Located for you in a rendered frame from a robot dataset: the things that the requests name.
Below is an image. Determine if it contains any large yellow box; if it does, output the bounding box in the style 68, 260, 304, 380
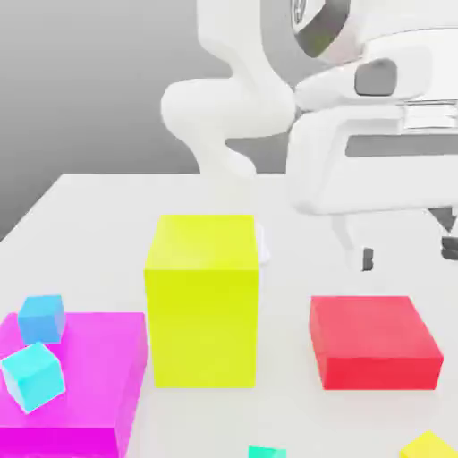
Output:
143, 213, 261, 390

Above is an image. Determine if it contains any small cyan cube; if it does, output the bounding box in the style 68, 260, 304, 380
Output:
0, 341, 67, 416

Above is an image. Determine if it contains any large red box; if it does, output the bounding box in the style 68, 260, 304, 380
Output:
308, 294, 445, 392

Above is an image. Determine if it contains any large magenta box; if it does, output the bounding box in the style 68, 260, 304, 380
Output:
0, 311, 150, 458

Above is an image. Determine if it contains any small teal cube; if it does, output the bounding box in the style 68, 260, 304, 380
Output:
247, 445, 288, 458

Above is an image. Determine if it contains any small blue cube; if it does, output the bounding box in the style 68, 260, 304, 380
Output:
17, 293, 68, 345

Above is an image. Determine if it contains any small yellow cube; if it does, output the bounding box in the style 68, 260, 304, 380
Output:
398, 429, 458, 458

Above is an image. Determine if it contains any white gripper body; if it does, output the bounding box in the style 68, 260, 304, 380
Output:
284, 106, 458, 217

